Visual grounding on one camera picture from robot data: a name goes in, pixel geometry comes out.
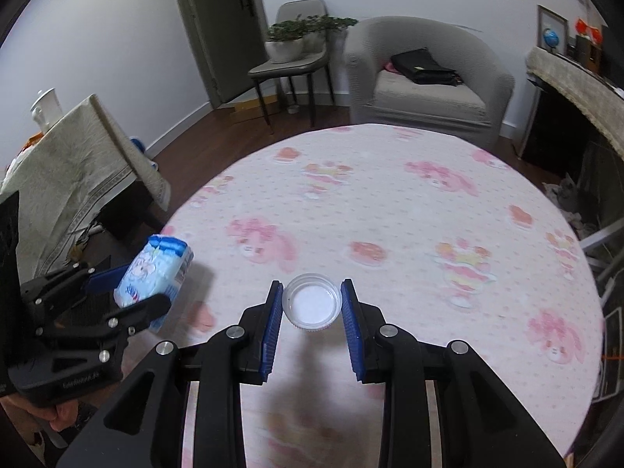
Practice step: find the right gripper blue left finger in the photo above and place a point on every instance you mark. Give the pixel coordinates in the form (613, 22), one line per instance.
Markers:
(271, 322)

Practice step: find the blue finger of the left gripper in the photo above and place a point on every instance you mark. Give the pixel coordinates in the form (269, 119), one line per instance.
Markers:
(141, 315)
(106, 281)

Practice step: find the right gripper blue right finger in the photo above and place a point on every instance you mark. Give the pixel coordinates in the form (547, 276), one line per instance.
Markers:
(353, 325)

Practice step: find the white plastic round cap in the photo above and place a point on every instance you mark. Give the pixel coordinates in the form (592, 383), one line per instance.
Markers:
(311, 302)

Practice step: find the blue tissue pack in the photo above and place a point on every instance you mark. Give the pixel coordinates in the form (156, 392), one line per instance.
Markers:
(160, 268)

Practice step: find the person's left hand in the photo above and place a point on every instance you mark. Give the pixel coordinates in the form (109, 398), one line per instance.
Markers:
(24, 415)

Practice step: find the beige patterned tablecloth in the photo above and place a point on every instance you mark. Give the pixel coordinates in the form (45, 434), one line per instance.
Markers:
(64, 181)

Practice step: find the pink cartoon round tablecloth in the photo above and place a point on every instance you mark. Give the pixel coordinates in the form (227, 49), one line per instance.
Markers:
(448, 241)

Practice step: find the white electric kettle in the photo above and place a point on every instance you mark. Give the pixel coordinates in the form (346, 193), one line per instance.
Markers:
(46, 110)

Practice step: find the grey armchair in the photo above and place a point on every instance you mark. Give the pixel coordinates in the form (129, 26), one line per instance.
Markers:
(472, 111)

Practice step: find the grey cat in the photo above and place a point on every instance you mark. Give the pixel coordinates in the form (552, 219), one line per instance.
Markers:
(567, 195)

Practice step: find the black handbag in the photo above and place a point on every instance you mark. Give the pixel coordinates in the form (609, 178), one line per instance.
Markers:
(421, 68)

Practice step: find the potted green plant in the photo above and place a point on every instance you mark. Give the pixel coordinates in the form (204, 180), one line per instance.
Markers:
(288, 40)

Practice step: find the dark green door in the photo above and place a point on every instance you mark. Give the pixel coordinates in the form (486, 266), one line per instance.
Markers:
(227, 40)

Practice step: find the grey dining chair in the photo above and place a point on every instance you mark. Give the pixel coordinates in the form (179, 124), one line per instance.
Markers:
(306, 66)

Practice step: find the beige fringed desk cloth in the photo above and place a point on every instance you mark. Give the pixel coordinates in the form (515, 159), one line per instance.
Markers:
(597, 101)

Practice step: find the small blue globe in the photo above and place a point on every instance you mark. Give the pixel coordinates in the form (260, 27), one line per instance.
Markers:
(550, 40)

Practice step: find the framed picture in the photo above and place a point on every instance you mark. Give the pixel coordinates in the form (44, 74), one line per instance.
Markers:
(548, 19)

